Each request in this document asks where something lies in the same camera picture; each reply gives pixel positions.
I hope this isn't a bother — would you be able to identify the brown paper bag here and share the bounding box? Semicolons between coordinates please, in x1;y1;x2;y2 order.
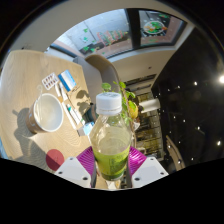
66;84;93;116

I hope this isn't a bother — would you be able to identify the large decorated window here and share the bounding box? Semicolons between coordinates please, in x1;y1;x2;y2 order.
49;8;188;59

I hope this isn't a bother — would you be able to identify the person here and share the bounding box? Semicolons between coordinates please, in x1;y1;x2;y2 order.
128;101;139;120

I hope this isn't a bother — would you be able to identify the green potted plant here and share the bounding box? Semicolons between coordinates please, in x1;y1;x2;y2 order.
83;80;139;128

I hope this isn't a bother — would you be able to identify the brown paper cup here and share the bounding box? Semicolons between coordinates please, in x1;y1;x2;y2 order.
25;92;65;135

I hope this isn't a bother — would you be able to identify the white tube with teal cap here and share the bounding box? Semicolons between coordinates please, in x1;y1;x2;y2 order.
66;103;83;126

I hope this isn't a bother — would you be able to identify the small light blue box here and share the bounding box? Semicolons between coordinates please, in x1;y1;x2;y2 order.
78;121;95;137

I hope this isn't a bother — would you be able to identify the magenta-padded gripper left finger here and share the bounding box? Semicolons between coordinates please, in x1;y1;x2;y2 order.
54;145;98;189

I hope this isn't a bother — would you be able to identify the pill blister pack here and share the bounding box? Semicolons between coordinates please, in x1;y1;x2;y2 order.
41;72;60;91

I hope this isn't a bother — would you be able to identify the white round pillar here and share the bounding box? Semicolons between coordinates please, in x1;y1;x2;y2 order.
138;98;162;114

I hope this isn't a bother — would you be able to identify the group of ceiling lights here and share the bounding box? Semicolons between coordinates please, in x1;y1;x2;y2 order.
159;71;224;148

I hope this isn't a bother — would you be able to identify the grey curved sofa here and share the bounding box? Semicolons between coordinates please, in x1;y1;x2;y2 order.
73;54;123;101

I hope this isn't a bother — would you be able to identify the green-labelled clear drink bottle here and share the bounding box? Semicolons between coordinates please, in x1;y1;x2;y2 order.
88;92;133;182

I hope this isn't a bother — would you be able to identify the flat round red coaster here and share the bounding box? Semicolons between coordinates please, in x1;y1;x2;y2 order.
45;148;66;172

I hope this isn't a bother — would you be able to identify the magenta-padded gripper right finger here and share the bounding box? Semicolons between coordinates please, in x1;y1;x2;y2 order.
128;145;169;189

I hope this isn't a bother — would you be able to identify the blue white flat box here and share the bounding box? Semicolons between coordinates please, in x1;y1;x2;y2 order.
57;69;78;93

